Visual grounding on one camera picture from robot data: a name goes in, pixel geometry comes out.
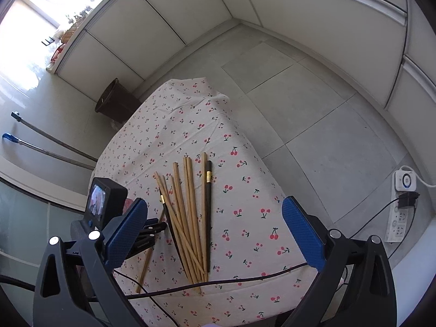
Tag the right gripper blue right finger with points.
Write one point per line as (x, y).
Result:
(303, 229)

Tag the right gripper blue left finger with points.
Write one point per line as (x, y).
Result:
(121, 233)

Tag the black chopstick gold band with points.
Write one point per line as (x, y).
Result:
(174, 237)
(208, 190)

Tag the cherry print tablecloth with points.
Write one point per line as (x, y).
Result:
(248, 265)

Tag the black power adapter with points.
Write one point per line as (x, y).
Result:
(407, 199)

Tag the white power strip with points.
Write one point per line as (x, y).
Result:
(403, 181)

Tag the dark brown waste bin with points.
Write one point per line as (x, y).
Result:
(117, 103)

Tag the blue-tipped metal mop handle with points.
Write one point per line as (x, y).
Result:
(16, 140)

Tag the black-tipped metal mop handle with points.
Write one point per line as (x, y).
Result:
(50, 137)

